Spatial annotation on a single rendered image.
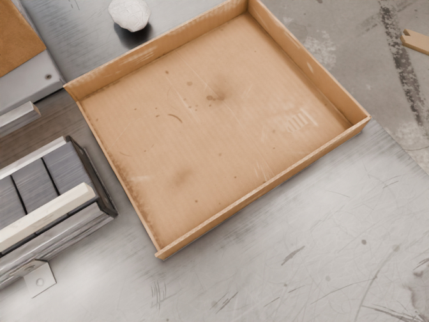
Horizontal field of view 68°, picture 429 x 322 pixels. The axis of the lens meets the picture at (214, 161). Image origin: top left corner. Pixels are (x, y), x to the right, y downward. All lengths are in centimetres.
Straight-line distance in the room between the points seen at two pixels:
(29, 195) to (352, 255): 37
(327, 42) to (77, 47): 131
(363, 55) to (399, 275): 136
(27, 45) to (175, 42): 21
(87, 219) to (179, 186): 11
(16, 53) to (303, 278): 48
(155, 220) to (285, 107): 23
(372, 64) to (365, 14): 30
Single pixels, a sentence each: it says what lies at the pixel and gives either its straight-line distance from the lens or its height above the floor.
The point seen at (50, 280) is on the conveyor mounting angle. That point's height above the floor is 83.
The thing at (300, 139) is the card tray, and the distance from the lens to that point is 43.
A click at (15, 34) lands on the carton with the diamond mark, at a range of 53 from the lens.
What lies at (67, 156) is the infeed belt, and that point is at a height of 88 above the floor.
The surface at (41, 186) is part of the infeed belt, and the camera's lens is 41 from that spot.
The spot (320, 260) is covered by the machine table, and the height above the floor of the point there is 83.
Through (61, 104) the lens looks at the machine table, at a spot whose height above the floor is 83.
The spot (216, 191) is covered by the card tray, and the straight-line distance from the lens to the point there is 40.
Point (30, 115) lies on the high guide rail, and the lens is 36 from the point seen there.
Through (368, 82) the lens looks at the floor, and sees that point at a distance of 161.
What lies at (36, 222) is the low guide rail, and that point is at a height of 91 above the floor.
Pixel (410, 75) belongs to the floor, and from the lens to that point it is 171.
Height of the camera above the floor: 122
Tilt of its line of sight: 68 degrees down
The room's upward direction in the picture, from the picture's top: 7 degrees counter-clockwise
